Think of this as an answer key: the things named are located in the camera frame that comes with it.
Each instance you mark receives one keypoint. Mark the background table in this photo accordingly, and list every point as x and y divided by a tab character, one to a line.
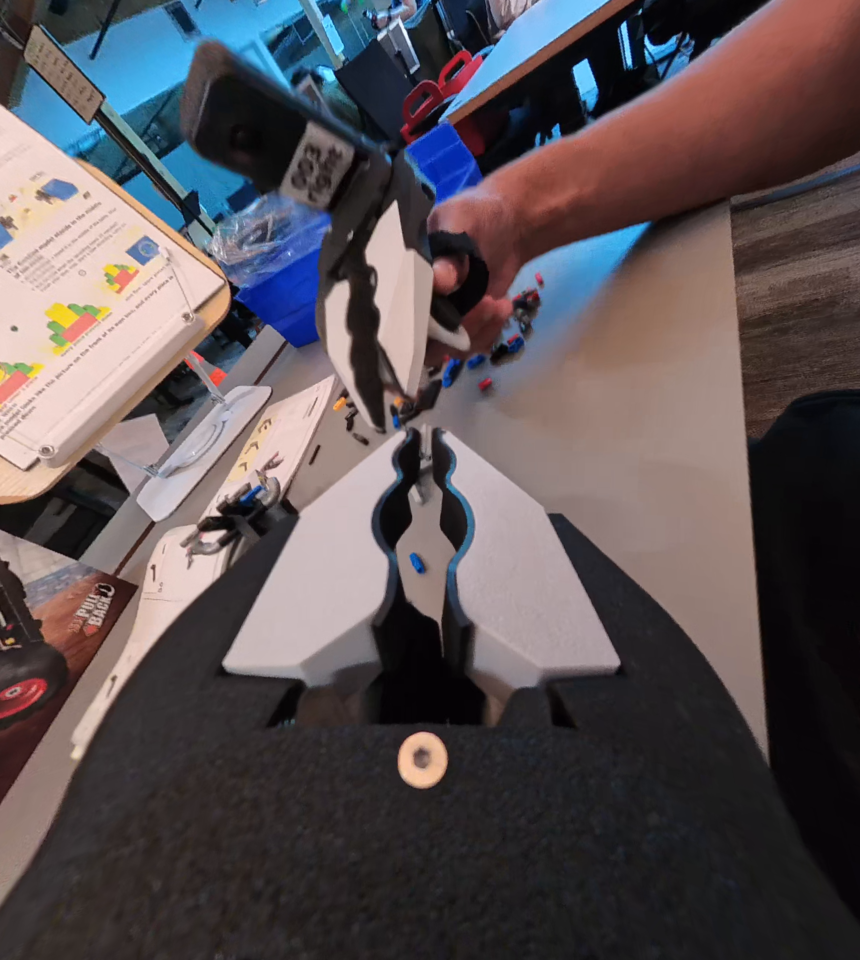
520	60

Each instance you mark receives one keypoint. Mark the red plastic basket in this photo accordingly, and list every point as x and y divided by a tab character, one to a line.
421	109
463	71

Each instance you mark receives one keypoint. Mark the person's black pants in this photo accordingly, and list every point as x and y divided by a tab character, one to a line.
812	600

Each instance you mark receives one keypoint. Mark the clear plastic bag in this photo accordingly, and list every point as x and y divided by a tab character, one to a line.
265	232

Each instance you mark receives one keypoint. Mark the white stand base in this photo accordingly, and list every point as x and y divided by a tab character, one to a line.
212	435

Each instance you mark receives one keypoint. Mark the blue lego pin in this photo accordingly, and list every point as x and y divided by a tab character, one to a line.
417	562

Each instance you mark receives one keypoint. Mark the printed card sign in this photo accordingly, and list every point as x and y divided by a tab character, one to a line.
62	71

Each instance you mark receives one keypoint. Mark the person's right forearm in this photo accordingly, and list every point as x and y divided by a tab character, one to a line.
699	112

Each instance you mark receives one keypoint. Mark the person's right hand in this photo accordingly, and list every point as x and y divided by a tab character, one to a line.
497	225

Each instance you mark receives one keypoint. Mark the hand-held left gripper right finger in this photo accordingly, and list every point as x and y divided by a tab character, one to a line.
535	600

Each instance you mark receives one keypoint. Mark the blue plastic bin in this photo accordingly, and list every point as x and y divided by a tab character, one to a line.
445	161
287	300

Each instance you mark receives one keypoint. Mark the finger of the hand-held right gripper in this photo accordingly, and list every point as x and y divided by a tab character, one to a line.
336	330
400	285

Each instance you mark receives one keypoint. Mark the lego set box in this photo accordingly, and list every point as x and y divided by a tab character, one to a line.
17	675

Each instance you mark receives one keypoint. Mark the white instruction booklet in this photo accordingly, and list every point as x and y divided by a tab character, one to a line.
167	592

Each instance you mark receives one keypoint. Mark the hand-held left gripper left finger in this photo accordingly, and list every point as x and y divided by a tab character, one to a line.
310	600

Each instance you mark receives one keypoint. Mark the lego pieces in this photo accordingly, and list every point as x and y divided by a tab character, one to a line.
523	304

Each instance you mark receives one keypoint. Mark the printed instruction sheet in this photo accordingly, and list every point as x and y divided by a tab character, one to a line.
62	262

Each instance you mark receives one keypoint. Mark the grey black lego chassis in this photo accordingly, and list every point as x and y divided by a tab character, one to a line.
242	514

